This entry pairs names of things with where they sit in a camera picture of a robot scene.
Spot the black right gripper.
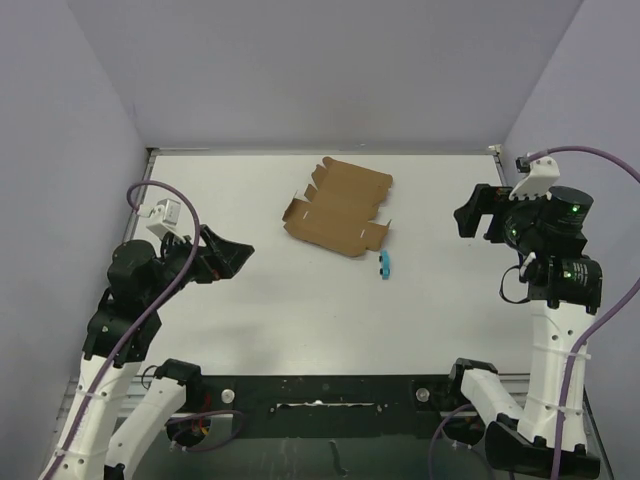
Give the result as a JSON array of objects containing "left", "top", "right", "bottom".
[{"left": 454, "top": 183, "right": 549, "bottom": 253}]

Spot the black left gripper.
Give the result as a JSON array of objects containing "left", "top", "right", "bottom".
[{"left": 146, "top": 221, "right": 254, "bottom": 306}]

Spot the brown cardboard paper box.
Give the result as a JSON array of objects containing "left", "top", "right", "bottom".
[{"left": 282, "top": 157, "right": 393, "bottom": 258}]

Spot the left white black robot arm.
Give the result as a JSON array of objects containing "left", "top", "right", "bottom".
[{"left": 41, "top": 225, "right": 255, "bottom": 479}]

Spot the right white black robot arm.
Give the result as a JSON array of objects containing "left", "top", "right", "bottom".
[{"left": 444, "top": 184, "right": 602, "bottom": 479}]

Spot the small blue toy car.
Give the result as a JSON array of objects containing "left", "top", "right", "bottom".
[{"left": 378, "top": 250, "right": 391, "bottom": 280}]

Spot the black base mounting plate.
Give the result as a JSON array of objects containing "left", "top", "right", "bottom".
[{"left": 179, "top": 374, "right": 467, "bottom": 440}]

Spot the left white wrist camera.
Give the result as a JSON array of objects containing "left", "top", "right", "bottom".
[{"left": 136, "top": 199, "right": 184, "bottom": 242}]

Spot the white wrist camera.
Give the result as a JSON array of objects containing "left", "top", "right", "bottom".
[
  {"left": 136, "top": 199, "right": 184, "bottom": 242},
  {"left": 509, "top": 156, "right": 560, "bottom": 201}
]

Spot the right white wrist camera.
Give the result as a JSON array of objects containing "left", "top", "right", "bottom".
[{"left": 509, "top": 156, "right": 560, "bottom": 201}]

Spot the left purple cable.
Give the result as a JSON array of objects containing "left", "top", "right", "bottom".
[{"left": 37, "top": 180, "right": 202, "bottom": 480}]

